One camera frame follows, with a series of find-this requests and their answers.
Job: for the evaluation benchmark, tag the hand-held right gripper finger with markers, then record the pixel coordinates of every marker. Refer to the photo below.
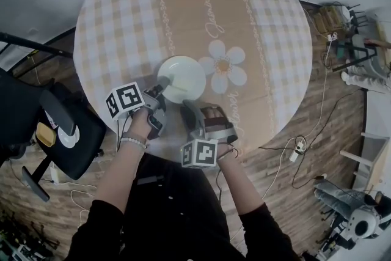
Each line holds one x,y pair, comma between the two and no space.
191,116

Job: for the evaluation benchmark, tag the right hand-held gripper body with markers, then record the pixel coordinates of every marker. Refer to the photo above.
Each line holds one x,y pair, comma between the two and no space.
200,152

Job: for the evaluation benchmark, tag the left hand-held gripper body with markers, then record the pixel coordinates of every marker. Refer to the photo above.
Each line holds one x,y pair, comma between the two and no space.
125,99

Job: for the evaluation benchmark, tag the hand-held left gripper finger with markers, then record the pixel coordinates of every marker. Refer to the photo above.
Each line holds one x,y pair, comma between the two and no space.
165,82

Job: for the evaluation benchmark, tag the large white plate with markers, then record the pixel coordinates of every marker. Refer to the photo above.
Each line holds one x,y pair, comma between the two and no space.
183,68

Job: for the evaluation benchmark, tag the person's right forearm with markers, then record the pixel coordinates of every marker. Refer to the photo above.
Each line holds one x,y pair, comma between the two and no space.
241,180

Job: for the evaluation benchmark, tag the person's left forearm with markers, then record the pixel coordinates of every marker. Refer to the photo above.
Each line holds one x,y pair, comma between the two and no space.
117,177

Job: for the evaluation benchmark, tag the round table with checkered cloth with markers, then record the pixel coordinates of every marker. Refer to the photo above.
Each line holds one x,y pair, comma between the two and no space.
122,24

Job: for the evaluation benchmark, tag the person's right hand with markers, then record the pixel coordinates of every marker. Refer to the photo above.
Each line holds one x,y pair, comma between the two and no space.
215,119

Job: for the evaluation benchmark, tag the person's left hand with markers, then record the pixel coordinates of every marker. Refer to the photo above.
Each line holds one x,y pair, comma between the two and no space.
137,126

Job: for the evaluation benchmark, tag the person's black clothing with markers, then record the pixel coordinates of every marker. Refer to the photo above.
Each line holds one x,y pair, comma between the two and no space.
174,217

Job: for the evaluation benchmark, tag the small white plate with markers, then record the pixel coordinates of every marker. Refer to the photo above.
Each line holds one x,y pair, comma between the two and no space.
68,140

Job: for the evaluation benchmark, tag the red-patterned card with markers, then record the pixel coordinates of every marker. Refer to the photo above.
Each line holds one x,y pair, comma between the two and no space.
51,122

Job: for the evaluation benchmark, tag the yellow rectangular dish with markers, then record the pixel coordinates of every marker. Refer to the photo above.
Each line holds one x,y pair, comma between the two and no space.
46,134

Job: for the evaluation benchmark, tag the white power strip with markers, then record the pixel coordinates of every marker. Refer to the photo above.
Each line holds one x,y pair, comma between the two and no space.
296,151

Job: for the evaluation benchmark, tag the white power adapter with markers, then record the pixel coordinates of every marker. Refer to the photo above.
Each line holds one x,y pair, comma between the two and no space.
55,175

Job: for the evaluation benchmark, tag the black office chair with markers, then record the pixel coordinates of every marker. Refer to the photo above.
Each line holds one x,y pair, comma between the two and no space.
18,101

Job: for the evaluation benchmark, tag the wooden crate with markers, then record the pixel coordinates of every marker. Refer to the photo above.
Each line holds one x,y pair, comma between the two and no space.
327,18

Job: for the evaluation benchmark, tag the gray chair black legs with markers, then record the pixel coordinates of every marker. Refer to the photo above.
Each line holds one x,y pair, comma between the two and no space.
360,52

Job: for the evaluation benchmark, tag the white router black antennas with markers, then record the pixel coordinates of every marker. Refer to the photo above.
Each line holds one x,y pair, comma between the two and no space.
346,13

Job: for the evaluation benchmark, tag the light wooden table frame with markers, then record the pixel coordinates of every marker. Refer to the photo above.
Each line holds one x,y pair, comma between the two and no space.
372,159

